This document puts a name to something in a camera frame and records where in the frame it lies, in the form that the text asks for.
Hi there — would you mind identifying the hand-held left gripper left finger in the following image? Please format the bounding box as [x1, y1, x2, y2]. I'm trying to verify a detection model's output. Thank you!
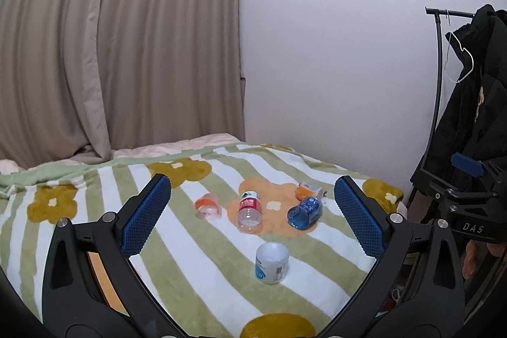
[41, 173, 175, 338]

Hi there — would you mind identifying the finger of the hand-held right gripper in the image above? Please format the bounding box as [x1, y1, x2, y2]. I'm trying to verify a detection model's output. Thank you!
[451, 153, 485, 178]

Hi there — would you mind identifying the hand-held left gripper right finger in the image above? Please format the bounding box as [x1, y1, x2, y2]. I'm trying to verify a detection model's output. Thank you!
[317, 175, 465, 338]

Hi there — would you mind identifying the white plastic bottle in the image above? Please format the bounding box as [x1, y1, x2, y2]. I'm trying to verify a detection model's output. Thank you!
[254, 242, 289, 285]

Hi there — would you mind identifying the clear cup with orange label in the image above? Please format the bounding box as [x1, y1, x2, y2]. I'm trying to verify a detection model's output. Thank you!
[194, 193, 222, 221]

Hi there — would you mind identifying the person's right hand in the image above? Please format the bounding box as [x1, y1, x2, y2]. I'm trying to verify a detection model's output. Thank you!
[462, 240, 507, 280]

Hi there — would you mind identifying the blue plastic bottle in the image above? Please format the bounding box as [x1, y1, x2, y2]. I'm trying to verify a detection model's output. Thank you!
[287, 196, 324, 229]

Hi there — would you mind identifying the small orange bottle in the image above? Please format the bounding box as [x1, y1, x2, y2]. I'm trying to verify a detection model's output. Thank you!
[296, 182, 328, 203]

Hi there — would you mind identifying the black jacket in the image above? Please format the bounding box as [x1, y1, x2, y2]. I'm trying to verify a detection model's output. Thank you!
[409, 4, 507, 225]

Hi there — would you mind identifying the pale pink bedding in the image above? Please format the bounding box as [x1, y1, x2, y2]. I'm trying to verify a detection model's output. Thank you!
[0, 132, 243, 175]

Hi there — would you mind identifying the striped floral blanket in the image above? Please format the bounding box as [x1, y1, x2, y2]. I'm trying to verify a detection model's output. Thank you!
[0, 143, 405, 338]

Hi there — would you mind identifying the black clothes rack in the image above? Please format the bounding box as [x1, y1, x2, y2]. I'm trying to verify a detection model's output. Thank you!
[406, 6, 507, 325]

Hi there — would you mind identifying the clear bottle with red label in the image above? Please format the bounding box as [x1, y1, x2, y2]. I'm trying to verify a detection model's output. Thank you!
[236, 190, 264, 234]

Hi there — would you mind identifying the beige curtain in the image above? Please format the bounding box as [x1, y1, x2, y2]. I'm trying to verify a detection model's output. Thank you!
[0, 0, 247, 169]

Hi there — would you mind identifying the white wire hanger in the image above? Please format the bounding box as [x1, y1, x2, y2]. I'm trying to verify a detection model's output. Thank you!
[443, 9, 475, 85]

